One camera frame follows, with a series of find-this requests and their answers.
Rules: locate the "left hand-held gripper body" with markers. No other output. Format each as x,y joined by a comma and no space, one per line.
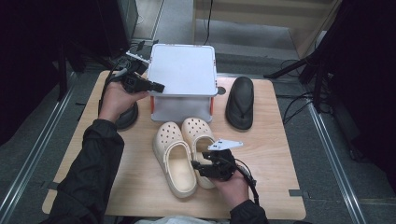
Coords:
134,82

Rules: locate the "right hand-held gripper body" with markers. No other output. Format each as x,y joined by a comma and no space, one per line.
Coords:
222,165

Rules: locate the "cream clog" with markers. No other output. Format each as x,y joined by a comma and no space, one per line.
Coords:
197,130
179,168

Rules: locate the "white shoe rack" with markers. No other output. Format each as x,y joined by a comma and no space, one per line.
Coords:
182,68

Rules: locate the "black flip-flop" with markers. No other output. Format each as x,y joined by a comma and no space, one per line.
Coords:
129,117
239,102

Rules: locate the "person's left hand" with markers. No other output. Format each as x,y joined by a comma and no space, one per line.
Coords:
115,102

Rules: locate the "person's right hand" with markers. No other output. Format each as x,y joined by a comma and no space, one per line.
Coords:
235,191

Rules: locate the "dark cabinet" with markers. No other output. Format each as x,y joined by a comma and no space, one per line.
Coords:
118,25

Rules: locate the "round table grommet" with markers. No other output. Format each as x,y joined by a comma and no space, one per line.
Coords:
221,90

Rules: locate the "grey tape strip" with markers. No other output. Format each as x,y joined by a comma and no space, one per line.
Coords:
49,185
297,193

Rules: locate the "black curtain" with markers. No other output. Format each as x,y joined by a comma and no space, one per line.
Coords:
18,62
367,77

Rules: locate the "black tripod stand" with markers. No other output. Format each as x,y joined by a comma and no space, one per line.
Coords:
317,87

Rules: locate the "black metal post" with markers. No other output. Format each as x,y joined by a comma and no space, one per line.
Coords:
62,77

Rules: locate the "metal floor rail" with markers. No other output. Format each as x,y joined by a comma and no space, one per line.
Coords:
331,155
34,149

